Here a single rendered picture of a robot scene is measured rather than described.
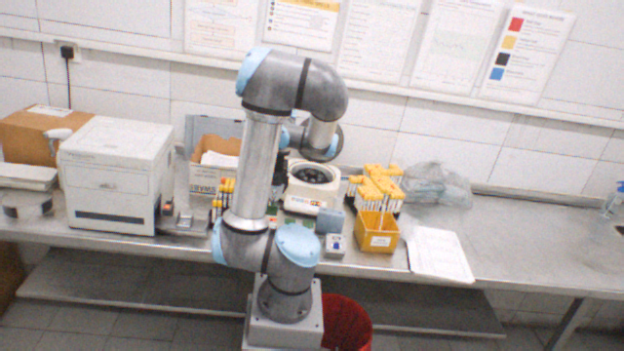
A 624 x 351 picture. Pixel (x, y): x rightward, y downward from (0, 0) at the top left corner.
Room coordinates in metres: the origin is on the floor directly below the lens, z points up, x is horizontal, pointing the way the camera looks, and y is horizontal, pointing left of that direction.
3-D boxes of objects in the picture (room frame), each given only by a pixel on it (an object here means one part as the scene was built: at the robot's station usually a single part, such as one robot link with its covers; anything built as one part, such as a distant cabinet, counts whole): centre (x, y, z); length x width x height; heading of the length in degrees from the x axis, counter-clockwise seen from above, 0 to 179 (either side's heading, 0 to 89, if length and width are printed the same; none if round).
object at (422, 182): (1.76, -0.51, 0.97); 0.26 x 0.17 x 0.19; 111
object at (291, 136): (1.20, 0.11, 1.28); 0.11 x 0.11 x 0.08; 89
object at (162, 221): (1.15, 0.42, 0.92); 0.21 x 0.07 x 0.05; 97
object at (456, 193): (1.77, -0.68, 0.94); 0.20 x 0.17 x 0.14; 80
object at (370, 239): (1.30, -0.27, 0.93); 0.13 x 0.13 x 0.10; 12
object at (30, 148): (1.48, 1.05, 0.97); 0.31 x 0.23 x 0.18; 91
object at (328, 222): (1.31, -0.10, 0.92); 0.10 x 0.07 x 0.10; 89
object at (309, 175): (1.55, 0.00, 0.97); 0.15 x 0.15 x 0.07
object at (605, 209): (1.91, -1.51, 0.97); 0.08 x 0.07 x 0.20; 101
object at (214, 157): (1.55, 0.37, 0.95); 0.29 x 0.25 x 0.15; 7
